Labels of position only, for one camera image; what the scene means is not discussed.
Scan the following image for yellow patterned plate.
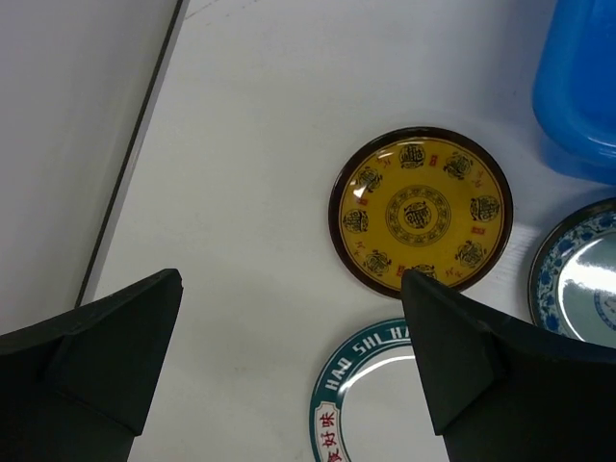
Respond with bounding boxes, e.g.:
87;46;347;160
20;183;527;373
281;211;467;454
327;126;514;298

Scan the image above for blue plastic bin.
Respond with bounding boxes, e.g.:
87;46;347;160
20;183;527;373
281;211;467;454
532;0;615;185

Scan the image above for white plate green lettered rim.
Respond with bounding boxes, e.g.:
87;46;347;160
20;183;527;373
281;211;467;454
309;318;449;462

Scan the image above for blue floral plate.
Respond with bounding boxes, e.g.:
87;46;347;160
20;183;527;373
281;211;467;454
527;198;615;347

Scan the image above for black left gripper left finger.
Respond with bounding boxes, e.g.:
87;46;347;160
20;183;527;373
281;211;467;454
1;269;183;461

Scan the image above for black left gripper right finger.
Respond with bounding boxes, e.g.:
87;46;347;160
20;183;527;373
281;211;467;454
400;271;615;461

